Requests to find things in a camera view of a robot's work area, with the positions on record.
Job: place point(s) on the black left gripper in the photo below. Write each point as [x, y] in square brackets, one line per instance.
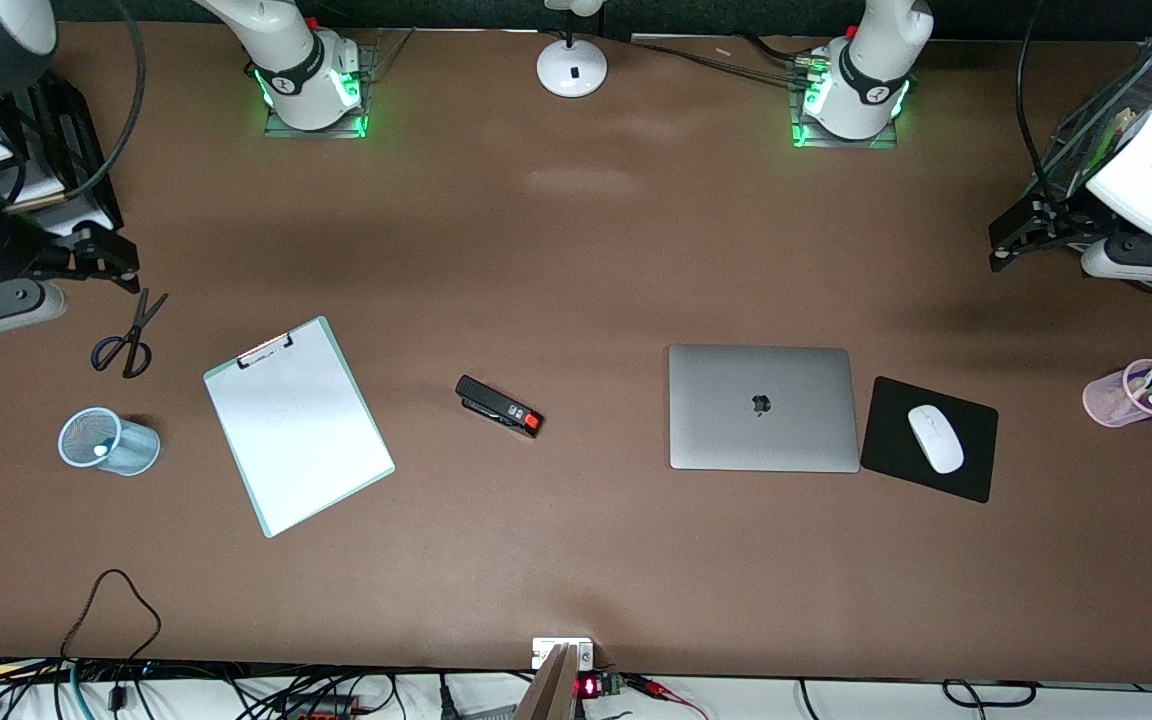
[1058, 213]

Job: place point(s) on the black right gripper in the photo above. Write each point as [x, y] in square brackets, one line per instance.
[24, 252]

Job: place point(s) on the silver laptop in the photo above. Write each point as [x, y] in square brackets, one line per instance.
[766, 410]

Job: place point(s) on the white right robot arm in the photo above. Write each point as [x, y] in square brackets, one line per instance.
[286, 50]

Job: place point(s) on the black scissors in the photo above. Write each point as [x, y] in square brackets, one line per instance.
[131, 350]

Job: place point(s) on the black mesh desk organizer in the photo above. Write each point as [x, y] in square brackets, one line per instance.
[1096, 130]

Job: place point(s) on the black stacked paper tray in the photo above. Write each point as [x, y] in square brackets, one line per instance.
[76, 130]

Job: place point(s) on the pink translucent pen cup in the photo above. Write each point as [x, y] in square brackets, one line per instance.
[1106, 400]

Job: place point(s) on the blue mesh pen cup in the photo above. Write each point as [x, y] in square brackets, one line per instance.
[131, 448]

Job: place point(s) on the white computer mouse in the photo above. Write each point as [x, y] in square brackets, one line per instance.
[936, 438]

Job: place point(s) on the black mouse pad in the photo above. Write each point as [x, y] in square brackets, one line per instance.
[886, 440]

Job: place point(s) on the white clipboard with green edge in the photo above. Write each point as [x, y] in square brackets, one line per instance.
[306, 450]

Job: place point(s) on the black stapler with red end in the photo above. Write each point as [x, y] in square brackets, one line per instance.
[496, 403]

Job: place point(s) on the white round lamp base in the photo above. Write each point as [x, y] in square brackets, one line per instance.
[572, 68]

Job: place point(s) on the black orange power strip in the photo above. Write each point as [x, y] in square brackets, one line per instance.
[321, 708]

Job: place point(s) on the circuit board with red display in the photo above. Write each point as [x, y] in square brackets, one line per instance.
[588, 687]

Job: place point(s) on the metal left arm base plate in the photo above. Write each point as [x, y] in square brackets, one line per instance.
[846, 144]

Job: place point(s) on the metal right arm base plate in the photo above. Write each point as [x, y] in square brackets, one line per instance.
[336, 133]

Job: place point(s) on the white mounting bracket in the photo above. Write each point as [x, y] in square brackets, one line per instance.
[546, 650]

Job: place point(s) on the grey camera post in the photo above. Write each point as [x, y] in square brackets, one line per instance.
[548, 695]

